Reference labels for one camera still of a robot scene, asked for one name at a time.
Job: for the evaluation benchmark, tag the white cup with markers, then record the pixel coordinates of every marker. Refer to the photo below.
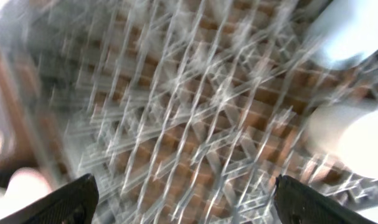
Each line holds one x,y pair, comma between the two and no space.
347,134

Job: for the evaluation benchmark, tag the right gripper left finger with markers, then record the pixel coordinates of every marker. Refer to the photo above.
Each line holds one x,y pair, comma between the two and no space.
29,198

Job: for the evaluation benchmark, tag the grey dishwasher rack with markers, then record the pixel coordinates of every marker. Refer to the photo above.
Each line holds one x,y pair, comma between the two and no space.
183,111

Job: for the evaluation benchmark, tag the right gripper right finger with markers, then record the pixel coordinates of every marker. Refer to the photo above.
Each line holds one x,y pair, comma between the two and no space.
297,203

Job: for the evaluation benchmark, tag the light blue cup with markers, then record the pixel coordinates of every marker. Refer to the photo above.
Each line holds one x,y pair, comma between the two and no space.
348,31

